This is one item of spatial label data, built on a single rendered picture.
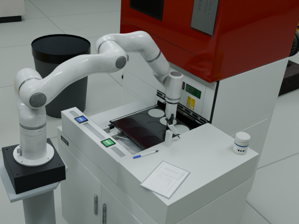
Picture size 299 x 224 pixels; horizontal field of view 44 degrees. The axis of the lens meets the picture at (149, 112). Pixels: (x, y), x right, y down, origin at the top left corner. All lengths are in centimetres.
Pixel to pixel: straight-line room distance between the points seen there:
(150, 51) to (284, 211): 188
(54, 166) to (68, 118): 36
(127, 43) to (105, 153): 54
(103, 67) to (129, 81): 95
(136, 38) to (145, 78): 74
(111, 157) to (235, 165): 59
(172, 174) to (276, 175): 190
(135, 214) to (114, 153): 30
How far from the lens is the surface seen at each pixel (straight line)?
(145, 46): 177
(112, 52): 166
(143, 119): 220
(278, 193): 333
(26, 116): 174
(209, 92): 207
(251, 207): 311
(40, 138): 180
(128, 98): 267
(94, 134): 195
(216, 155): 188
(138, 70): 250
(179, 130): 215
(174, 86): 199
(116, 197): 192
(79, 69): 168
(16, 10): 673
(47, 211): 208
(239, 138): 188
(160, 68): 187
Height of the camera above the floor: 206
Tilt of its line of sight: 31 degrees down
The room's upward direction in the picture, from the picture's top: 5 degrees clockwise
